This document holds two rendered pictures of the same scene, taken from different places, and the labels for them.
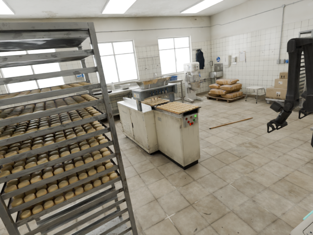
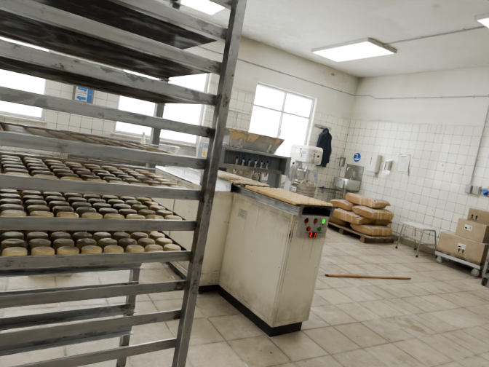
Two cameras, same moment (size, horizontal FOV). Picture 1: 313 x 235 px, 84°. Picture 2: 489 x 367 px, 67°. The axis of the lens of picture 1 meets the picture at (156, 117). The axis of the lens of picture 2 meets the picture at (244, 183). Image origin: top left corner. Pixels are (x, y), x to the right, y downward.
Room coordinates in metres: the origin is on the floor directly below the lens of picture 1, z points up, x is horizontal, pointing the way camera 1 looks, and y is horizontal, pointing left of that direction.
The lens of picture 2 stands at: (-0.04, 0.30, 1.22)
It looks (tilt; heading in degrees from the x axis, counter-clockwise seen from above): 6 degrees down; 353
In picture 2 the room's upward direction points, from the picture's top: 10 degrees clockwise
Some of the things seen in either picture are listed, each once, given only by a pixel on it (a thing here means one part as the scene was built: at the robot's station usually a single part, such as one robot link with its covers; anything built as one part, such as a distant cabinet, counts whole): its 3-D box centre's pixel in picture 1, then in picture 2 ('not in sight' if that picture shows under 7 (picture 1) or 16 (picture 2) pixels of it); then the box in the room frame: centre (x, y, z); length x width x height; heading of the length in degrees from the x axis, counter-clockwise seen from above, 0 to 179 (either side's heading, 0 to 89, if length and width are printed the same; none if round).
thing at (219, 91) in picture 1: (220, 91); (351, 215); (6.04, -2.37, 0.32); 0.72 x 0.42 x 0.17; 29
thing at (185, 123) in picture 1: (190, 120); (311, 226); (2.25, -0.46, 0.77); 0.24 x 0.04 x 0.14; 119
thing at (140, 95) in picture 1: (155, 96); (243, 169); (3.01, -0.03, 1.01); 0.72 x 0.33 x 0.34; 119
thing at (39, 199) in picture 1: (71, 185); (86, 222); (0.88, 0.55, 0.96); 0.64 x 0.03 x 0.03; 119
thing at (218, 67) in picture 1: (216, 71); (350, 178); (7.04, -2.62, 0.93); 0.99 x 0.38 x 1.09; 24
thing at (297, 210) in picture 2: (146, 105); (219, 181); (3.04, 0.15, 0.87); 2.01 x 0.03 x 0.07; 29
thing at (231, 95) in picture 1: (232, 94); (372, 229); (5.86, -2.71, 0.19); 0.72 x 0.42 x 0.15; 119
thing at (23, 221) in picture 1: (74, 197); (82, 258); (0.88, 0.55, 0.87); 0.64 x 0.03 x 0.03; 119
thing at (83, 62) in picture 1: (102, 143); (146, 192); (1.40, 0.50, 0.97); 0.03 x 0.03 x 1.70; 29
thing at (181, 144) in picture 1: (176, 134); (268, 255); (2.57, -0.28, 0.45); 0.70 x 0.34 x 0.90; 29
